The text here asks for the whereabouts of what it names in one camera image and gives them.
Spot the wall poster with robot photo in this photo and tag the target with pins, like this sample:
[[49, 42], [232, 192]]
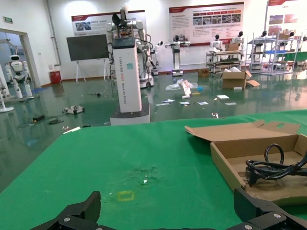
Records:
[[96, 24]]

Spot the small printed cardboard box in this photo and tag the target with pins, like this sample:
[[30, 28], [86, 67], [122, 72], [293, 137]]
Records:
[[203, 72]]

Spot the white torso robot black head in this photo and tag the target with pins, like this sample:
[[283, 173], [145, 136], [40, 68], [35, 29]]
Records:
[[217, 44], [237, 39]]

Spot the white device with black part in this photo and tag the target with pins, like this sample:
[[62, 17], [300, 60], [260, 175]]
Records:
[[74, 109]]

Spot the brown cardboard box torn rim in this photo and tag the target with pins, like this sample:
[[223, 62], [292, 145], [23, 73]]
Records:
[[239, 134]]

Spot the white wheeled robot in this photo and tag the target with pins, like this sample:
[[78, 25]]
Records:
[[157, 52], [146, 82]]

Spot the green exit sign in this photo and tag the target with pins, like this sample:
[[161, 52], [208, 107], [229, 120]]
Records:
[[8, 19]]

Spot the green table cloth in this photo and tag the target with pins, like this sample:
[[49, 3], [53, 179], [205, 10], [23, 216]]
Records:
[[96, 155]]

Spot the grey trolley rack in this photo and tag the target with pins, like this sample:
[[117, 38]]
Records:
[[224, 53]]

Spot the white robot arms outstretched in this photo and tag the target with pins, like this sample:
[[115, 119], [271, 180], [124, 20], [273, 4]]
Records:
[[177, 55]]

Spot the large open cardboard carton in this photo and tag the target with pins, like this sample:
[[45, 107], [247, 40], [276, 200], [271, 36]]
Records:
[[233, 82]]

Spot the wide wall poster photo row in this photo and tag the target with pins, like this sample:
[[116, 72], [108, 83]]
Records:
[[204, 31]]

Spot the closed cardboard carton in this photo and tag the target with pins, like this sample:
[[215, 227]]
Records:
[[232, 47]]

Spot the white humanoid robot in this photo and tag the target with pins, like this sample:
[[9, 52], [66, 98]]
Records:
[[18, 72]]

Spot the grey framed doorway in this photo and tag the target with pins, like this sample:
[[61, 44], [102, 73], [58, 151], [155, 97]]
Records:
[[14, 43]]

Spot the white tower robot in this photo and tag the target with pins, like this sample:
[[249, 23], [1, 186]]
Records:
[[129, 83]]

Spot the blue booklet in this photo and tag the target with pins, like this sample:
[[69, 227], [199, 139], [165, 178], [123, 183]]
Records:
[[203, 103]]

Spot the metal shelving unit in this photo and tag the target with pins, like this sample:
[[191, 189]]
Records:
[[275, 51]]

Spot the red bin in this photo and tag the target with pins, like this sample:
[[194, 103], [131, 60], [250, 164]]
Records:
[[55, 77]]

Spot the black power adapter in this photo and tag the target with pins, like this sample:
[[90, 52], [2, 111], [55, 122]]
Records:
[[38, 118]]

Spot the black display screen on stand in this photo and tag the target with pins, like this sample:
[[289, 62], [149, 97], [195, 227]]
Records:
[[86, 48]]

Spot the white red paper bag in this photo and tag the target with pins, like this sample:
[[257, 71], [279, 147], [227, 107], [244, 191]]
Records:
[[185, 89]]

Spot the clear plastic bag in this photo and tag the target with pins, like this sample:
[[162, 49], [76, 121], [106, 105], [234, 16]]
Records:
[[172, 86]]

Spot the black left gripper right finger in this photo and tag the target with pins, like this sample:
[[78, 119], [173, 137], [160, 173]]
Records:
[[261, 213]]

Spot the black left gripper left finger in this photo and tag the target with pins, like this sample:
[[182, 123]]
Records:
[[79, 215]]

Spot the wall poster red photos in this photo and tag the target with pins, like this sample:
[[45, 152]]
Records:
[[287, 19]]

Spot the white paper sheet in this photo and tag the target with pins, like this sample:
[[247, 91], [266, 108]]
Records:
[[223, 97]]

